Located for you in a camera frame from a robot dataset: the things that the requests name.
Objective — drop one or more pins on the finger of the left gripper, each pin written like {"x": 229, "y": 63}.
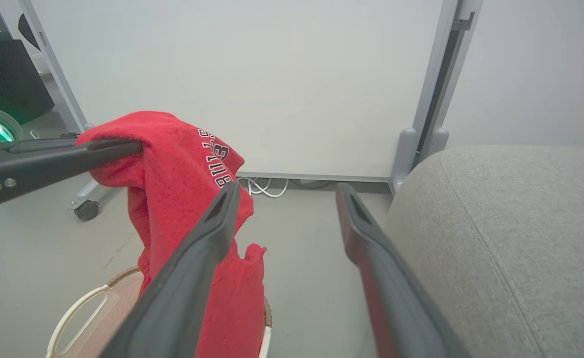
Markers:
{"x": 48, "y": 166}
{"x": 43, "y": 142}

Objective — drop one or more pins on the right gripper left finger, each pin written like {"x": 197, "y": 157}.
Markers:
{"x": 182, "y": 278}

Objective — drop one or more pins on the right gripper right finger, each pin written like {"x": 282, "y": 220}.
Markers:
{"x": 386, "y": 288}

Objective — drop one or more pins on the red and white shirt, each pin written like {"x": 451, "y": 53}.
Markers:
{"x": 172, "y": 164}

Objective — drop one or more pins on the cream plastic laundry basket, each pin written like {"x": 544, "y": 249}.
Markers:
{"x": 98, "y": 318}

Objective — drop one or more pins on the black box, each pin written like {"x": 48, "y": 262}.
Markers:
{"x": 8, "y": 79}

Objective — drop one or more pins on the grey caster leg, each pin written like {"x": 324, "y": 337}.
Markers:
{"x": 87, "y": 204}

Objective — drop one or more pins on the white partition panel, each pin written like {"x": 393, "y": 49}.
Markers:
{"x": 252, "y": 84}

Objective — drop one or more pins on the grey partition post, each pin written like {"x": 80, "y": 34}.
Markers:
{"x": 436, "y": 99}

